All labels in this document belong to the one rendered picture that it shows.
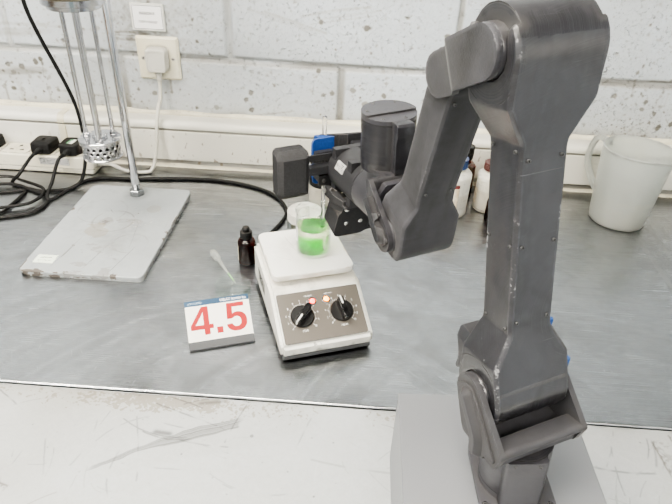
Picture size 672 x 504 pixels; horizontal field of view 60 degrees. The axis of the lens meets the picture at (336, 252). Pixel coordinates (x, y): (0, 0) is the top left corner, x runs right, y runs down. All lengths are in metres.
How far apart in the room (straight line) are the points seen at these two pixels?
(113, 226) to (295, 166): 0.51
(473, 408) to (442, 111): 0.24
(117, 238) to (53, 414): 0.38
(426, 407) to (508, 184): 0.29
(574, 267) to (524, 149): 0.70
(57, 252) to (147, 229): 0.15
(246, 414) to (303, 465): 0.10
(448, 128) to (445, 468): 0.30
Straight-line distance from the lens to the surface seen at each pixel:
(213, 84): 1.28
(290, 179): 0.69
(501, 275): 0.45
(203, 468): 0.71
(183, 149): 1.31
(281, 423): 0.74
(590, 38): 0.40
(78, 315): 0.94
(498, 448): 0.49
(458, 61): 0.41
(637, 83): 1.35
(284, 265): 0.83
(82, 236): 1.10
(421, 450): 0.59
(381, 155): 0.60
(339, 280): 0.84
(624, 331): 0.98
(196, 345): 0.84
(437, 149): 0.50
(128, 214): 1.15
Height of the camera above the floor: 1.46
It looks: 34 degrees down
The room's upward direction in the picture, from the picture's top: 3 degrees clockwise
